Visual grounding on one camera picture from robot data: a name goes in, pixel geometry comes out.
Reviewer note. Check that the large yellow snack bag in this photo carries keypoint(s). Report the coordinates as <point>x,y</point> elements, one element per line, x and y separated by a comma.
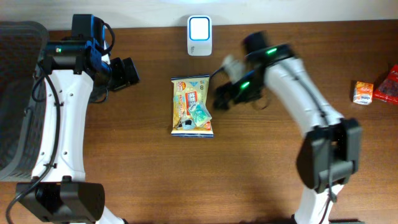
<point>186,91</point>

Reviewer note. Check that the orange tissue pack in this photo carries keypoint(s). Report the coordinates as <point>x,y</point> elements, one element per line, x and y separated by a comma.
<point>363,93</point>

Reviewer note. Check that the white barcode scanner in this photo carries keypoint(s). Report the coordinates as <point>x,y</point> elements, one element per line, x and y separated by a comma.
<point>199,36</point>

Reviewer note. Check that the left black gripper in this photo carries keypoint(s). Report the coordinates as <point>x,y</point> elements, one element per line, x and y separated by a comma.
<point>124,77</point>

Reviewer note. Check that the teal tissue pack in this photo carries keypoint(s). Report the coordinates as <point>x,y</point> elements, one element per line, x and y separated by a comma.
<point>199,113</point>

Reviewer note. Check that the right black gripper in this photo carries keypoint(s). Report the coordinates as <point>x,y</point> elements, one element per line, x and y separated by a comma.
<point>224,88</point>

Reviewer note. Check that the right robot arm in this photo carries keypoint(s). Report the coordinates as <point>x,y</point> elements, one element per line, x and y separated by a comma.
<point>331,146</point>

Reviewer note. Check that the grey plastic mesh basket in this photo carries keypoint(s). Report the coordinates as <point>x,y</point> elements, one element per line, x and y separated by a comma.
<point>22,118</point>

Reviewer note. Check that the red snack packet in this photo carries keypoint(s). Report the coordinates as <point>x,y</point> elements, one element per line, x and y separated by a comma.
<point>387,90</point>

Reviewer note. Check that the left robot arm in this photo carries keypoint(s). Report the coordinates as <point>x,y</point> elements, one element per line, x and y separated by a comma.
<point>77,71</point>

